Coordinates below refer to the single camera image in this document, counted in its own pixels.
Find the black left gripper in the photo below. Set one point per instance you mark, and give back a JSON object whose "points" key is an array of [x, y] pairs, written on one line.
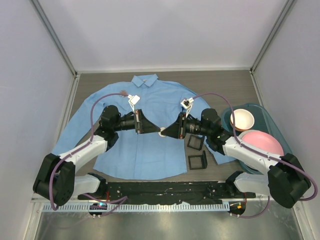
{"points": [[138, 121]]}

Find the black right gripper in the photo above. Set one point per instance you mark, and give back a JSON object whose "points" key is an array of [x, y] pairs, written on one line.
{"points": [[181, 125]]}

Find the orange painted round brooch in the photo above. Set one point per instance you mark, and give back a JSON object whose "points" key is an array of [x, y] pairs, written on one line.
{"points": [[160, 133]]}

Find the blue button-up shirt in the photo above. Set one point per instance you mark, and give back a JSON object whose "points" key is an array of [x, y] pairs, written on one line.
{"points": [[134, 156]]}

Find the pink blossom round brooch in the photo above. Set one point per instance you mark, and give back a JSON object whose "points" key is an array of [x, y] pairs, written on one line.
{"points": [[124, 93]]}

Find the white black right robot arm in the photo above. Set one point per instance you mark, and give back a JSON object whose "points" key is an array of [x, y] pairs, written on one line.
{"points": [[280, 177]]}

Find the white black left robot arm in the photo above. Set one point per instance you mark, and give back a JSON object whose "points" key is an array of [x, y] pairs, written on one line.
{"points": [[56, 179]]}

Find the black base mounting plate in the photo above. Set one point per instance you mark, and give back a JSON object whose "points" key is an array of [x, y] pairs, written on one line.
{"points": [[169, 193]]}

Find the white bowl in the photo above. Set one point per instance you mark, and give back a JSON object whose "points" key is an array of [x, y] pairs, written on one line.
{"points": [[242, 119]]}

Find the pink plate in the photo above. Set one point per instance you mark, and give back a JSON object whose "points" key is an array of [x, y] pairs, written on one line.
{"points": [[263, 141]]}

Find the teal plastic bin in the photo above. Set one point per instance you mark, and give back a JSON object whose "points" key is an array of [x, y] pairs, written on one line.
{"points": [[264, 121]]}

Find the black square frame upper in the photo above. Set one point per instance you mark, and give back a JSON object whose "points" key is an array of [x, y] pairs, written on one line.
{"points": [[195, 142]]}

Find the black square frame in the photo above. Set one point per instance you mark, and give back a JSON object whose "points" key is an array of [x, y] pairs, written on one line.
{"points": [[198, 162], [195, 142]]}

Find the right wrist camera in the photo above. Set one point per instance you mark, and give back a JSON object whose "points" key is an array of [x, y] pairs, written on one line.
{"points": [[187, 104]]}

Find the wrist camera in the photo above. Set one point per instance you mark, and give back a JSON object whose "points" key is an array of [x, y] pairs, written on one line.
{"points": [[133, 100], [187, 104]]}

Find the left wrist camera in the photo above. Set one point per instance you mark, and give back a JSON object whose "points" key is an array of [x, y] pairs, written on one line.
{"points": [[133, 100]]}

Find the black square frame lower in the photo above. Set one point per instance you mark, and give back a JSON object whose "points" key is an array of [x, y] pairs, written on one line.
{"points": [[198, 162]]}

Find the aluminium frame rail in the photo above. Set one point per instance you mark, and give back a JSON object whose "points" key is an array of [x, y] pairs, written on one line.
{"points": [[283, 192]]}

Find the white slotted cable duct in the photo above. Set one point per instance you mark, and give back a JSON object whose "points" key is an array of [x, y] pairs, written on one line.
{"points": [[94, 207]]}

